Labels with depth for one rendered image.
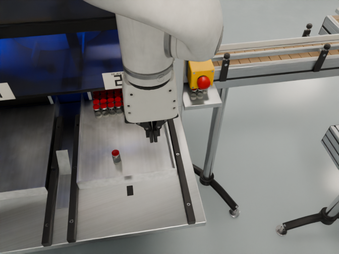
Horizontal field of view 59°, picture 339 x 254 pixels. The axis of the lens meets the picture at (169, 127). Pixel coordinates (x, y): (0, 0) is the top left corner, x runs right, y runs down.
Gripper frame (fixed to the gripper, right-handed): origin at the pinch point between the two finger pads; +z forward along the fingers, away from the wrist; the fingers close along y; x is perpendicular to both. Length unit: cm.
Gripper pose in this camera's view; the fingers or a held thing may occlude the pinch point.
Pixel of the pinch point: (152, 131)
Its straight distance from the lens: 62.8
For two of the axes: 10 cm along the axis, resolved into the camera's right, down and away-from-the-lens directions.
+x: 1.5, 7.4, -6.5
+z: 0.0, 6.6, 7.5
